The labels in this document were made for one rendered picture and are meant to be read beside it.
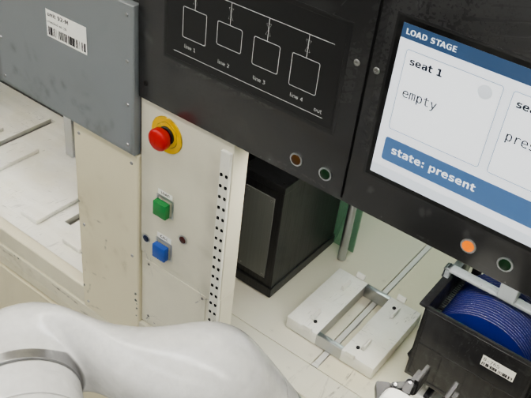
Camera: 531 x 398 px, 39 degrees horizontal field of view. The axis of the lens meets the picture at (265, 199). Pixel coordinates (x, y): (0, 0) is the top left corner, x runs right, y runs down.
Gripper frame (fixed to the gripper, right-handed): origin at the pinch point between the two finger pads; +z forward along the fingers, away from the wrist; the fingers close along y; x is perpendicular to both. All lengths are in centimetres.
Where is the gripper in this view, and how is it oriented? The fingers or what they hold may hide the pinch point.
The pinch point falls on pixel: (434, 388)
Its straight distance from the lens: 112.3
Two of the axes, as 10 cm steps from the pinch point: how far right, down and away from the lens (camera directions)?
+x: 1.0, -7.9, -6.0
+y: 8.0, 4.3, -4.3
